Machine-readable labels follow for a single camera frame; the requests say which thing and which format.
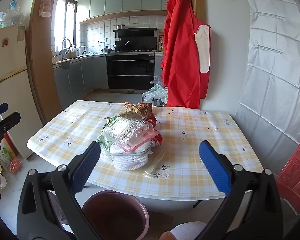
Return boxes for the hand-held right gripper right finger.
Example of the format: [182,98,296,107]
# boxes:
[197,140,284,240]

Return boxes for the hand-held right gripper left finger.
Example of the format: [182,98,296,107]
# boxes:
[16,141,108,240]

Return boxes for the white foam wrap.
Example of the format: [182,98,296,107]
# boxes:
[100,142,150,171]

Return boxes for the green printed plastic bag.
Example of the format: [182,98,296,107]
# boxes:
[97,115,120,153]

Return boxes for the maroon plastic trash bin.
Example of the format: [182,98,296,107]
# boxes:
[82,190,150,240]

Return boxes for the gold foil wrapper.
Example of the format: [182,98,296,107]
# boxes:
[124,102,140,113]

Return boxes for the brown printed paper bag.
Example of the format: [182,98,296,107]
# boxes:
[135,102,153,117]

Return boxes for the green white package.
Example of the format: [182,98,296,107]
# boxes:
[0,135,17,172]

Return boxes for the cream refrigerator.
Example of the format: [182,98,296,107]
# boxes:
[0,25,44,159]

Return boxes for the orange mesh bag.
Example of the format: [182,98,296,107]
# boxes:
[9,159,23,174]

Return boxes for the yellow checkered floral tablecloth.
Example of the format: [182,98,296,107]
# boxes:
[27,100,264,200]

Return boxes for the clear plastic food container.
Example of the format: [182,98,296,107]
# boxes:
[102,119,154,153]

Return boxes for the pink edged plastic tray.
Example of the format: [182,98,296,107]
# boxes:
[110,132,157,155]

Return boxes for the wrapped plastic spoon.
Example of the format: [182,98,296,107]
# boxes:
[144,151,165,177]

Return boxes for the grey lower kitchen cabinets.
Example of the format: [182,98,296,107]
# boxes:
[52,54,109,110]

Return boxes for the grey kitchen cabinets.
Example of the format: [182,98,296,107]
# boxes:
[52,54,109,110]
[76,0,180,19]

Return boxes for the red crumpled wrapper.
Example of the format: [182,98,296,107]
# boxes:
[142,112,163,145]

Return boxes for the red printed cloth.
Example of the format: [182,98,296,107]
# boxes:
[276,125,300,214]

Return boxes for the chrome kitchen faucet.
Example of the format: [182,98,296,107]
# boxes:
[62,38,73,53]

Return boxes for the white green plastic bag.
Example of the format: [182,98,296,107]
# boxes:
[142,84,168,105]

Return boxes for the clear plastic bag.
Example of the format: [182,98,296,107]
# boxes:
[1,0,25,28]

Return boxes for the black built-in oven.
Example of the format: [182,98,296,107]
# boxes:
[105,51,157,94]

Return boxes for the kitchen window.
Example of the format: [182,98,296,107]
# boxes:
[52,0,78,53]

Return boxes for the hanging paper packet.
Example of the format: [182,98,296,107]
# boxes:
[40,0,52,17]

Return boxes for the red apron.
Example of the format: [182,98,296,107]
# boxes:
[161,0,212,108]

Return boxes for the black range hood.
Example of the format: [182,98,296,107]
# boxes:
[113,27,158,52]

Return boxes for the grey upper kitchen cabinets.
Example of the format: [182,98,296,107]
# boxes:
[76,0,180,19]

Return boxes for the wooden door frame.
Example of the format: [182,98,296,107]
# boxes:
[27,0,73,128]

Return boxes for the white plastic wall sheet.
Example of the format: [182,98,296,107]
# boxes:
[235,0,300,145]

